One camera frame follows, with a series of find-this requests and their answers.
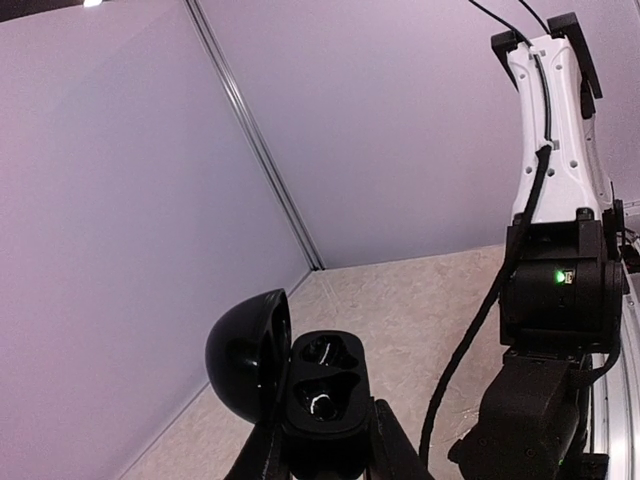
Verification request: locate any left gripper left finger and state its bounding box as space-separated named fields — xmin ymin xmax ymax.
xmin=227 ymin=420 xmax=293 ymax=480

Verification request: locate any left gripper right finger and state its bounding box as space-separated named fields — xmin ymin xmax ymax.
xmin=369 ymin=399 xmax=430 ymax=480

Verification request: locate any black round charging case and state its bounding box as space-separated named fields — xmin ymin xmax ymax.
xmin=204 ymin=288 xmax=377 ymax=444

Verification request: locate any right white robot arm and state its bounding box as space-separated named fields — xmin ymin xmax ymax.
xmin=448 ymin=12 xmax=628 ymax=479

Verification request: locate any right aluminium frame post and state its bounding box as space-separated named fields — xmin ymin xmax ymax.
xmin=184 ymin=0 xmax=326 ymax=271

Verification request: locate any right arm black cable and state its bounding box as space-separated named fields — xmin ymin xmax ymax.
xmin=418 ymin=0 xmax=561 ymax=459

